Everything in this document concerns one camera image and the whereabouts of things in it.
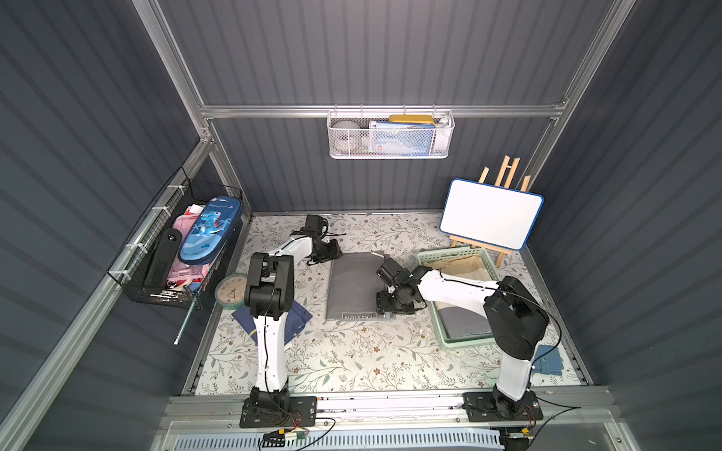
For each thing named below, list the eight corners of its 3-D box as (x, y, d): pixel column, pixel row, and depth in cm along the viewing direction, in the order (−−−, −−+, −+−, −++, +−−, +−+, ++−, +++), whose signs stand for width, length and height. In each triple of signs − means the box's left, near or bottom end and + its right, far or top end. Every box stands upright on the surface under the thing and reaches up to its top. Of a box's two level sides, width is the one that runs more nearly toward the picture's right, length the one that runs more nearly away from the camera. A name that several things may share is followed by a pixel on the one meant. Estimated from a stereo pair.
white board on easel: (461, 276, 102) (489, 218, 79) (432, 232, 116) (449, 171, 92) (519, 258, 108) (562, 198, 84) (484, 217, 122) (513, 156, 98)
